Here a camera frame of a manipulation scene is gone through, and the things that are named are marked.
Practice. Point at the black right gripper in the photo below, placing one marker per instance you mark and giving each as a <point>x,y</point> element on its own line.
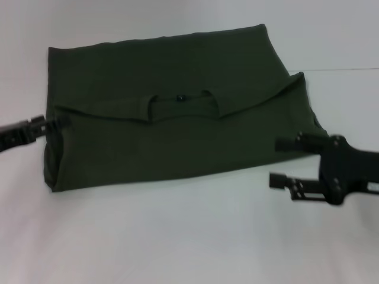
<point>349,171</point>

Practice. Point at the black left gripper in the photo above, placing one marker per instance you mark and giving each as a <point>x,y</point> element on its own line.
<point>14,136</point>

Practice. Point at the dark green FREE T-shirt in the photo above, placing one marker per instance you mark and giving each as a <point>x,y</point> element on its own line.
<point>177,139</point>

